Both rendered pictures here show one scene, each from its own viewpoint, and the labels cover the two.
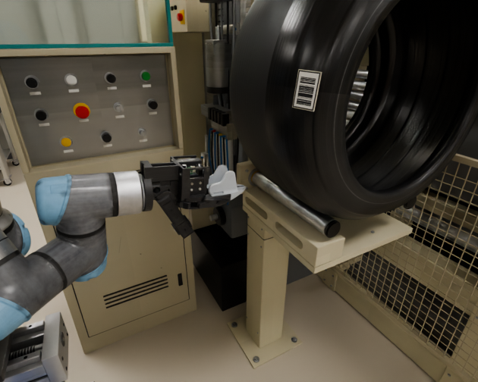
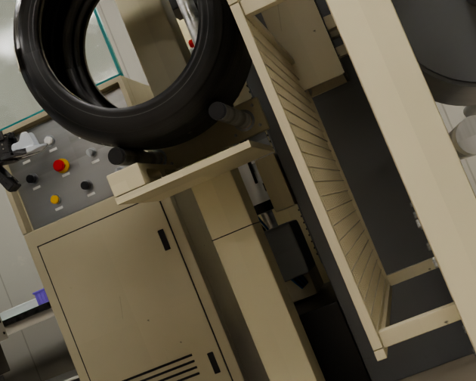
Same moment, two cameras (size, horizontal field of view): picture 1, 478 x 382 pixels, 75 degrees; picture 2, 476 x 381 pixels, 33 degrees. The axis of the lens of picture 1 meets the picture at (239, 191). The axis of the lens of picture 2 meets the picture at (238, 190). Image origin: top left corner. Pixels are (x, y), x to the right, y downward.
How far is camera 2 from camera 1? 200 cm
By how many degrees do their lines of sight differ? 48
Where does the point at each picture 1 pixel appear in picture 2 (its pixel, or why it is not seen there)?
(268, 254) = (228, 261)
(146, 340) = not seen: outside the picture
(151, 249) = (159, 314)
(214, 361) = not seen: outside the picture
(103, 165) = (84, 213)
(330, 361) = not seen: outside the picture
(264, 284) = (245, 311)
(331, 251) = (125, 178)
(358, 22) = (25, 10)
